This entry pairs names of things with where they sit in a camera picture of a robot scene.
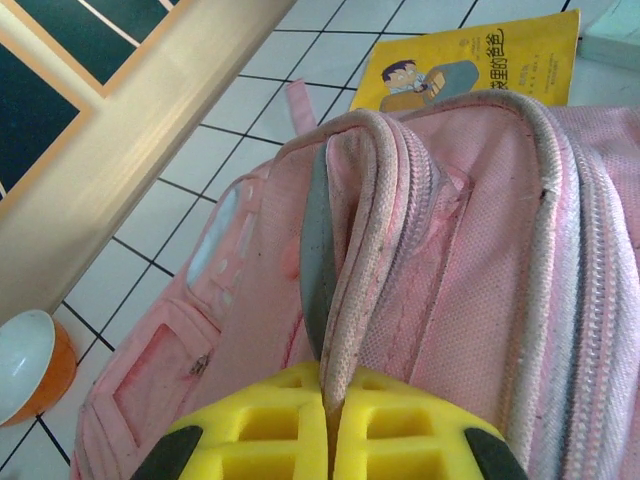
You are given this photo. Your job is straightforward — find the yellow cartoon cover book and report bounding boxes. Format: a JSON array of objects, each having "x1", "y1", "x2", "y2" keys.
[{"x1": 348, "y1": 8, "x2": 583, "y2": 114}]

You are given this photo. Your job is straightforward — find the pink student backpack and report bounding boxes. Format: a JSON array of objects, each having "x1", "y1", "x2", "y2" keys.
[{"x1": 69, "y1": 77, "x2": 640, "y2": 480}]

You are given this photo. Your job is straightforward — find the mint pencil case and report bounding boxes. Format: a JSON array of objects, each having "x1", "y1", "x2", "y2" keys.
[{"x1": 578, "y1": 0, "x2": 640, "y2": 72}]

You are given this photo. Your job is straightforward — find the orange bowl white inside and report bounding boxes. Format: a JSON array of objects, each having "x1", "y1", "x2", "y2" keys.
[{"x1": 0, "y1": 308, "x2": 79, "y2": 429}]

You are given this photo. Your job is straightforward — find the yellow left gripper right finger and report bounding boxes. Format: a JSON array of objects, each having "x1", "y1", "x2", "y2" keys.
[{"x1": 329, "y1": 367, "x2": 530, "y2": 480}]

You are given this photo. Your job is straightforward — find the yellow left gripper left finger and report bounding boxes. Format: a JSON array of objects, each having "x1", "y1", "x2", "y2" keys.
[{"x1": 132, "y1": 360, "x2": 332, "y2": 480}]

